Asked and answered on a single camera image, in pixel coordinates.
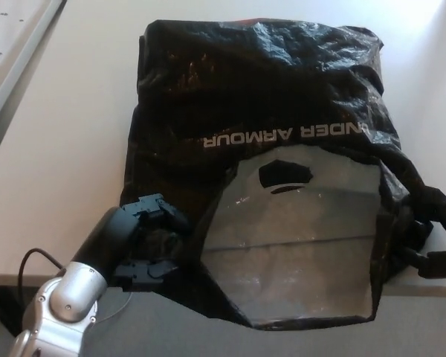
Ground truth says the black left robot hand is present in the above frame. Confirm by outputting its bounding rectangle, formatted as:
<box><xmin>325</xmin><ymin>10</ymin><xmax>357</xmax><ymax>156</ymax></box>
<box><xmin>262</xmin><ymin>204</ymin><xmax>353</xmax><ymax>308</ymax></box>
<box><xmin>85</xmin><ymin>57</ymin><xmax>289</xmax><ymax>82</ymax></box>
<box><xmin>70</xmin><ymin>192</ymin><xmax>191</xmax><ymax>294</ymax></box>

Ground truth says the thin white floor cable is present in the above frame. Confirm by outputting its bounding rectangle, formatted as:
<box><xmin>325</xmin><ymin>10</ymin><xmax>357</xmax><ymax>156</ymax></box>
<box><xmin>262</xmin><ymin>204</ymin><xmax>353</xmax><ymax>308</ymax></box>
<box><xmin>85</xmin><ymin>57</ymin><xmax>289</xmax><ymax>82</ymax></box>
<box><xmin>92</xmin><ymin>289</ymin><xmax>133</xmax><ymax>324</ymax></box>

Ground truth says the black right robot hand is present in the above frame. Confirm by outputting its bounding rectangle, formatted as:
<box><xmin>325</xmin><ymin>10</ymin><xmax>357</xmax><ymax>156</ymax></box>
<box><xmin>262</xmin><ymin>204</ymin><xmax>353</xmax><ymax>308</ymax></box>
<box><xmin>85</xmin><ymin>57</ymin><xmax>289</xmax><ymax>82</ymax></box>
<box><xmin>410</xmin><ymin>184</ymin><xmax>446</xmax><ymax>280</ymax></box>

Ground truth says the grey metal desk rail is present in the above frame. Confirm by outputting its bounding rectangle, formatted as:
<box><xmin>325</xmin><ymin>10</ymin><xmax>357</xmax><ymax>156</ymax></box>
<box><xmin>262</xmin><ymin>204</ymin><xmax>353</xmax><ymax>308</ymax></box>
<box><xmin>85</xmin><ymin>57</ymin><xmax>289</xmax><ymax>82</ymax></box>
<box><xmin>0</xmin><ymin>0</ymin><xmax>68</xmax><ymax>122</ymax></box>

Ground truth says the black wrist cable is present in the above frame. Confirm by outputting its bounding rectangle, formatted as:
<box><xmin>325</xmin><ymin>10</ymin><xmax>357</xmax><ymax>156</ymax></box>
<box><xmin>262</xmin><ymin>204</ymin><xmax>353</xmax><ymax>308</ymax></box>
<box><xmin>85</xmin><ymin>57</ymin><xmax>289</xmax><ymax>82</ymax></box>
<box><xmin>17</xmin><ymin>248</ymin><xmax>67</xmax><ymax>298</ymax></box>

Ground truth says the black Under Armour plastic bag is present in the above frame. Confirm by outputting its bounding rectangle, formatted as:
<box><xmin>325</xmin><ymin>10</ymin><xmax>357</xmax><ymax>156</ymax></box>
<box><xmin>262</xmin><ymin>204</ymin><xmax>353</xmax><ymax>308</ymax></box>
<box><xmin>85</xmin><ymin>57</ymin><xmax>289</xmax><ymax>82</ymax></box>
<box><xmin>117</xmin><ymin>16</ymin><xmax>432</xmax><ymax>332</ymax></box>

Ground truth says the white printed paper sheet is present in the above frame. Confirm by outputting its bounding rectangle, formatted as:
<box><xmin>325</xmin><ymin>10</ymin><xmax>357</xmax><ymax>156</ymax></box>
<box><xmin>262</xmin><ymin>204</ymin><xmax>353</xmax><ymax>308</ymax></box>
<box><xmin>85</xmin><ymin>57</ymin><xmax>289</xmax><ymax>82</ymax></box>
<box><xmin>0</xmin><ymin>0</ymin><xmax>56</xmax><ymax>68</ymax></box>

